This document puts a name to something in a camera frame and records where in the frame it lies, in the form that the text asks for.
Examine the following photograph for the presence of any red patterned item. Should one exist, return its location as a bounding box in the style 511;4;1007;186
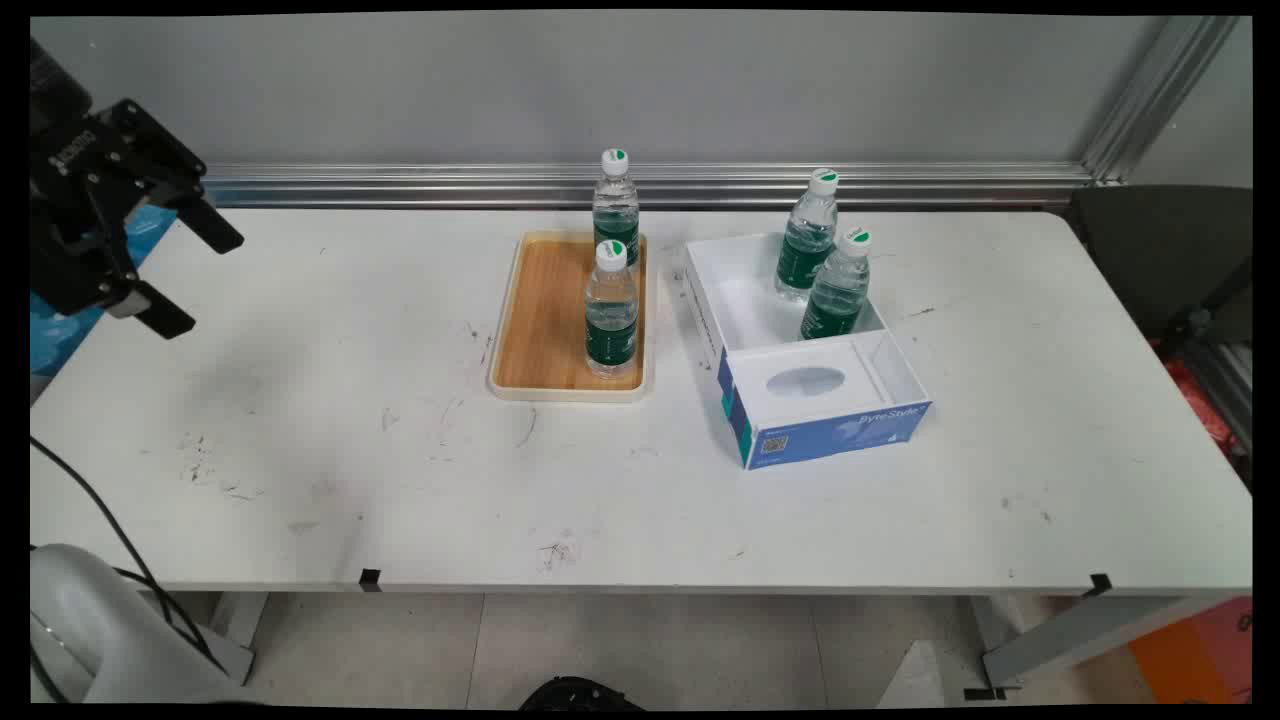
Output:
1150;340;1241;463

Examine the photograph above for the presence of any blue package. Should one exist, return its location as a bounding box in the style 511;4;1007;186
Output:
30;205;179;379

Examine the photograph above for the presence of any white table leg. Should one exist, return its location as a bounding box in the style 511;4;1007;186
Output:
203;592;269;687
965;595;1216;701

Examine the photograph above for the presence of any grey metal frame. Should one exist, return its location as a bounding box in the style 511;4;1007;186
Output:
1185;338;1253;463

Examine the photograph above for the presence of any blue and white cardboard box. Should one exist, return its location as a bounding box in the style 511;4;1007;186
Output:
683;232;933;471

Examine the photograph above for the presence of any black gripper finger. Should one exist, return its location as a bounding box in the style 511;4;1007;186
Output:
58;224;197;340
98;98;245;254

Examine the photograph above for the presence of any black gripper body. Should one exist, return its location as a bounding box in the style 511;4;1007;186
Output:
30;40;153;293

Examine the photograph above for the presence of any black cable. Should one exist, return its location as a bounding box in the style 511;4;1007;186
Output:
30;437;227;673

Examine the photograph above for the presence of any slanted aluminium profile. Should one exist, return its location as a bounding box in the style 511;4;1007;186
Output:
1080;15;1241;187

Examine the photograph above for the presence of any orange box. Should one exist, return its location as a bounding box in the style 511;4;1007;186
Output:
1130;597;1253;704

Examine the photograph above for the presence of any black round object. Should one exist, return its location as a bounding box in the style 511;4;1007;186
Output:
520;677;647;713

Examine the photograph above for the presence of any clear water bottle green label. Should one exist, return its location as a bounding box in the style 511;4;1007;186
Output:
774;168;840;304
584;240;640;380
592;148;641;269
798;226;873;342

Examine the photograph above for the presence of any wooden tray with cream rim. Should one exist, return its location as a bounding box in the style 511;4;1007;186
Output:
487;231;656;404

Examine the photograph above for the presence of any horizontal aluminium rail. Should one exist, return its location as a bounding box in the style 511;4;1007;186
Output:
200;163;1098;209

